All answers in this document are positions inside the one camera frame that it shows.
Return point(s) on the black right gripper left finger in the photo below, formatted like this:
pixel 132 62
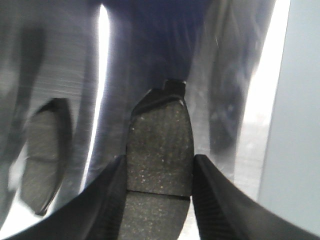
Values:
pixel 95 214

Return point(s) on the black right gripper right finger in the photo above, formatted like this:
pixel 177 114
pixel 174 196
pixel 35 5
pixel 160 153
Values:
pixel 223 212

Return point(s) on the brake pad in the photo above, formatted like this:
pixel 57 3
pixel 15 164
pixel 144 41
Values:
pixel 49 143
pixel 159 153

